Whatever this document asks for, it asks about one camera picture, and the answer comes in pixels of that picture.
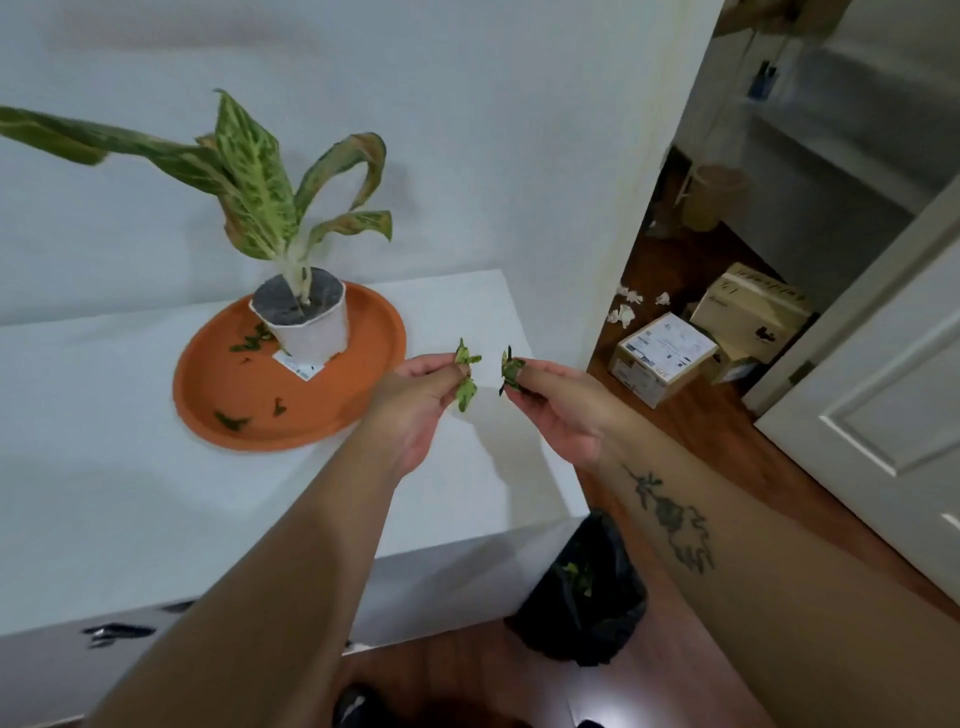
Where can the white panel door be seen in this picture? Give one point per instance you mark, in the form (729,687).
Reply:
(885,420)

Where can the round orange plastic tray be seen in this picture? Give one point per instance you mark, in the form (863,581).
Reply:
(330,397)

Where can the blue container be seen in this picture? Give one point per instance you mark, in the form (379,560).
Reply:
(763,81)

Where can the black trash bag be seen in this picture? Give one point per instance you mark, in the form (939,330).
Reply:
(600,622)

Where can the white wall shelf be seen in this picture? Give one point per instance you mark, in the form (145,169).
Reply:
(847,142)

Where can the large brown cardboard box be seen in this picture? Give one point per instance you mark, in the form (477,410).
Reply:
(750,311)

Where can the green leaf scrap cluster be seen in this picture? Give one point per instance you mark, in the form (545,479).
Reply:
(253,341)

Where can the person's black shoe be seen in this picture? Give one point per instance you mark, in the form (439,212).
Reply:
(358,709)

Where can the small torn green leaf piece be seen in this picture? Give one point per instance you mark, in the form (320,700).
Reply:
(511,372)

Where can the person's left hand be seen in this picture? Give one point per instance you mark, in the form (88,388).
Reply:
(401,420)

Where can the person's right thumb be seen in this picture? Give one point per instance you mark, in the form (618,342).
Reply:
(529,397)

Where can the white paper label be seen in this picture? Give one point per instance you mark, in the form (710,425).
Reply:
(298,367)

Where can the long torn green leaf piece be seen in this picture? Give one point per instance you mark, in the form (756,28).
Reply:
(466,391)

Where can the variegated green houseplant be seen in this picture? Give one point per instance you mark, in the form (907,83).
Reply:
(251,176)

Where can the brown carton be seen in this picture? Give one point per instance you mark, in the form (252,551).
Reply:
(780,15)

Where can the person's left forearm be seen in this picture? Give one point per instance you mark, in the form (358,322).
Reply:
(277,600)

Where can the metal door hinge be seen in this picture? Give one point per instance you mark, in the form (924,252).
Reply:
(801,373)

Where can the white cabinet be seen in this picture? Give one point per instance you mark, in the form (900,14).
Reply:
(450,585)

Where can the person's right forearm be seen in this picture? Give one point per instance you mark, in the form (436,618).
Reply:
(765,592)

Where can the person's right hand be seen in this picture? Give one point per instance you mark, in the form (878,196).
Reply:
(574,416)

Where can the green leaf scraps in bag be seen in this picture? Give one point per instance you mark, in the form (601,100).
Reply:
(579,579)

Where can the flat green leaf scrap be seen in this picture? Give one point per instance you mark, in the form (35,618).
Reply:
(231,421)

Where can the tiny curled leaf scrap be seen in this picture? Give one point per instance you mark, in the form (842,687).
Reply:
(279,408)

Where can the small flat cardboard box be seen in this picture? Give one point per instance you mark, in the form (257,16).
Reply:
(731,369)

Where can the white plant pot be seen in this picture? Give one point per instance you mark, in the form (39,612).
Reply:
(311,334)

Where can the cardboard box with white label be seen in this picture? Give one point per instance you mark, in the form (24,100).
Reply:
(664,356)

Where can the woven tan basket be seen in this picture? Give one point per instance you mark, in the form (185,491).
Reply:
(712,199)

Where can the person's left thumb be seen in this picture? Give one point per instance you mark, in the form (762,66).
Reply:
(444,384)

